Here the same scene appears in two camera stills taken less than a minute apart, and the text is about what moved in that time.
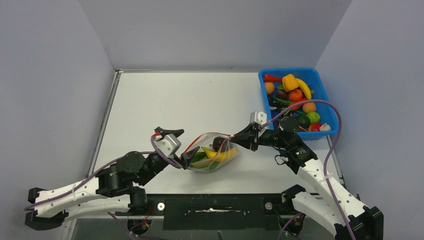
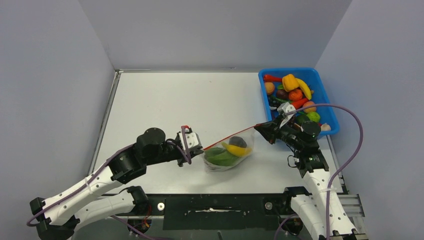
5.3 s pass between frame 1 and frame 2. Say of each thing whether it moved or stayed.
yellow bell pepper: stayed
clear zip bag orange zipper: moved
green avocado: stayed
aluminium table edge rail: stayed
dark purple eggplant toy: moved
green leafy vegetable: moved
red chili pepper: stayed
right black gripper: moved
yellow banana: moved
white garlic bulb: stayed
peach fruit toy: stayed
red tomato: stayed
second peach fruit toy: stayed
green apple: stayed
